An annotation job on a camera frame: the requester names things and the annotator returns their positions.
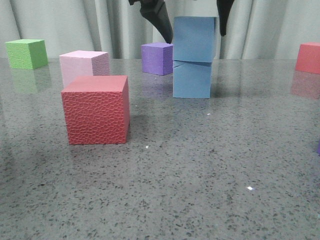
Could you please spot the black gripper purple finger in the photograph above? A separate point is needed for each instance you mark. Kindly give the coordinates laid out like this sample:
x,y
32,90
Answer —
x,y
155,11

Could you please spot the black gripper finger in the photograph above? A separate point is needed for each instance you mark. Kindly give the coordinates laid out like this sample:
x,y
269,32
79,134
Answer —
x,y
224,8

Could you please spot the light blue foam cube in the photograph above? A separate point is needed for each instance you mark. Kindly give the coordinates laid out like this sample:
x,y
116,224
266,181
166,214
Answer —
x,y
192,79
194,39

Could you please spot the grey-green curtain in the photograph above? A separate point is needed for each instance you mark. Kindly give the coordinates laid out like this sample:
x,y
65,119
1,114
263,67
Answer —
x,y
256,29

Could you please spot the purple foam cube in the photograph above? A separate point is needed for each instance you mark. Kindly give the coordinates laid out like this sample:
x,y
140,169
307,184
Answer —
x,y
157,58

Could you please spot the pink foam cube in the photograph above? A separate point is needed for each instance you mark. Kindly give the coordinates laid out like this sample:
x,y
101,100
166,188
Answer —
x,y
83,63

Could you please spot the red foam cube far right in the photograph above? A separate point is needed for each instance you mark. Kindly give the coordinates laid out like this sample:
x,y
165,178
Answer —
x,y
308,58

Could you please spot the red textured foam cube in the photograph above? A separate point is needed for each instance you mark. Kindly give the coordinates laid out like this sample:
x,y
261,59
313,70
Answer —
x,y
97,110

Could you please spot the green foam cube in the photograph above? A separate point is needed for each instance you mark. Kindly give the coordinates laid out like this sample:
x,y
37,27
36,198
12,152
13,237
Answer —
x,y
28,54

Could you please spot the purple cube at right edge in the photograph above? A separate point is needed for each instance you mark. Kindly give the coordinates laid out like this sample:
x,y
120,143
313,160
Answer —
x,y
318,147

